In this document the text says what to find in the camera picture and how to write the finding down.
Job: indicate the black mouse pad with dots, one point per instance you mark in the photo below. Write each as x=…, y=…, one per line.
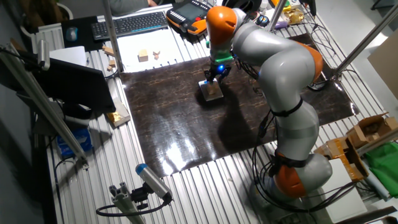
x=85, y=43

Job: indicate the black camera clamp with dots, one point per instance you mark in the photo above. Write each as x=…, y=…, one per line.
x=140, y=197

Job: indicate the thin silver post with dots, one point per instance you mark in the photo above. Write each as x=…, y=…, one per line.
x=275, y=14

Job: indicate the beige cardboard sheet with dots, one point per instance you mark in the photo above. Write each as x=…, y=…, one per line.
x=385, y=65

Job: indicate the flat wooden block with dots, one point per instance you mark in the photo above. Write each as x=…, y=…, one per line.
x=108, y=50

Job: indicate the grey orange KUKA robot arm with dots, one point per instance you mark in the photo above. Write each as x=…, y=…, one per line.
x=280, y=68

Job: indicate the small stacked wooden blocks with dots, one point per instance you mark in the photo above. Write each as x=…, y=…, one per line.
x=111, y=64

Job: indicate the small notched wooden piece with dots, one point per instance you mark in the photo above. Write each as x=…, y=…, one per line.
x=156, y=54

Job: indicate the silver digital pocket scale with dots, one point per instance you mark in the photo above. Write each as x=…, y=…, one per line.
x=218, y=96

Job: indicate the small wooden block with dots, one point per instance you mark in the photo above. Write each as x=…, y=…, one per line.
x=213, y=89

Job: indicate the orange black teach pendant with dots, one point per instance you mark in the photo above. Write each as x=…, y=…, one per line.
x=186, y=15

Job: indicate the open brown cardboard box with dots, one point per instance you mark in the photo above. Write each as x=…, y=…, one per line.
x=370, y=127

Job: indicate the short aluminium extrusion stub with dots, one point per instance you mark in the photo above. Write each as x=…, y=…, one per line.
x=124, y=202

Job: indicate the silver camera with blue cap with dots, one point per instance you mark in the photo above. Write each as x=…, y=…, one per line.
x=152, y=180

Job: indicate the grey computer mouse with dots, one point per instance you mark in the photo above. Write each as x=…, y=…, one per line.
x=71, y=33

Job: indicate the gold foil wrapper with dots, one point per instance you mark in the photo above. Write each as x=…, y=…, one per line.
x=293, y=17

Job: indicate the black stand base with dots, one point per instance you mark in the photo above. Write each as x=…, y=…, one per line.
x=323, y=83

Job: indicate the blue tissue pack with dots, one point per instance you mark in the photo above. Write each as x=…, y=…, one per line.
x=74, y=143

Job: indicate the black laptop screen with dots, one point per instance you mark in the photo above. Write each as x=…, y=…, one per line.
x=74, y=84

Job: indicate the white flat box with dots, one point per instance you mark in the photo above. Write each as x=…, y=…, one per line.
x=345, y=199

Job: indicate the white paper sheet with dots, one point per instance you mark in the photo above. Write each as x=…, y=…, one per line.
x=130, y=53

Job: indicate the black filament spool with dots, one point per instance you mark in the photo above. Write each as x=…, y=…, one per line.
x=245, y=4

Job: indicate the long slanted aluminium beam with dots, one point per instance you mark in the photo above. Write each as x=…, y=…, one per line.
x=37, y=93

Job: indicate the white paper stack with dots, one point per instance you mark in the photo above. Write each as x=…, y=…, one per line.
x=68, y=56

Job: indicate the round black tape measure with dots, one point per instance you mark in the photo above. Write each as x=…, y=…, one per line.
x=262, y=20

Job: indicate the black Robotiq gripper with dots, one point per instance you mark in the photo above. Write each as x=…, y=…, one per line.
x=220, y=70

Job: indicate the upright aluminium post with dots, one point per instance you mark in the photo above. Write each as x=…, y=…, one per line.
x=112, y=34

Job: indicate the small cardboard box gold content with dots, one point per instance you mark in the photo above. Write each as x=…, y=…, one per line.
x=119, y=115

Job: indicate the black computer keyboard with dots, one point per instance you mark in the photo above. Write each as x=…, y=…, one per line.
x=130, y=25

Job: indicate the green cloth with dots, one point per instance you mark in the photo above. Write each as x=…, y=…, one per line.
x=385, y=165

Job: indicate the dark marble pattern mat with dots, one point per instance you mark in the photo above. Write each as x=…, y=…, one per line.
x=174, y=124

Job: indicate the silver cylindrical camera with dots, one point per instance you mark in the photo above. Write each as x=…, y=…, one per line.
x=43, y=54

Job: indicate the slanted aluminium stand pole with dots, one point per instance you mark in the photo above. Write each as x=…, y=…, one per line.
x=367, y=40

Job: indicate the orange taped cardboard box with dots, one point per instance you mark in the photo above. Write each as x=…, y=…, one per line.
x=342, y=155

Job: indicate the purple plastic object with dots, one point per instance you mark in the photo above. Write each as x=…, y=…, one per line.
x=281, y=25

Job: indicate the person in grey shirt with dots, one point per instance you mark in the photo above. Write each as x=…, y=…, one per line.
x=127, y=5

